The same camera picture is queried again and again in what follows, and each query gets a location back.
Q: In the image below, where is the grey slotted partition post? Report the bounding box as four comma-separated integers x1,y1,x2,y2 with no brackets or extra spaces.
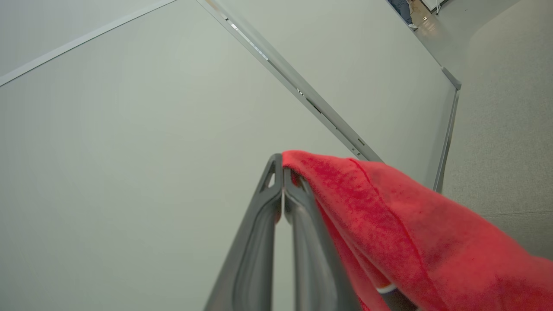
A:
195,0,384,163

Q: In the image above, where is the grey partition panel edge rail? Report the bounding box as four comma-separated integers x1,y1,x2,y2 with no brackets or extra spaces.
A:
433,88,460,193

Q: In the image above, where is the red fleece clothing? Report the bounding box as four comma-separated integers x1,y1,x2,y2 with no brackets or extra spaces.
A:
282,150,553,311

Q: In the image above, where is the person in blue jeans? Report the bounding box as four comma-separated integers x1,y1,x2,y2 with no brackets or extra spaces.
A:
388,0,419,30

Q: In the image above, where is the thin grey panel trim strip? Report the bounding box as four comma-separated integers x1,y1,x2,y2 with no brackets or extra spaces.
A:
0,0,178,87

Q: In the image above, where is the grey plain partition post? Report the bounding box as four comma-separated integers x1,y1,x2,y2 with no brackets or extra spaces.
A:
441,66,462,91

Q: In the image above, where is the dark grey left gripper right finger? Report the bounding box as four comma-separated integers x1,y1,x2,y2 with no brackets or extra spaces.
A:
283,168,362,311

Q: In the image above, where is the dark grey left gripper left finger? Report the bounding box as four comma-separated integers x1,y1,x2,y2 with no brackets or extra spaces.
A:
203,153,284,311

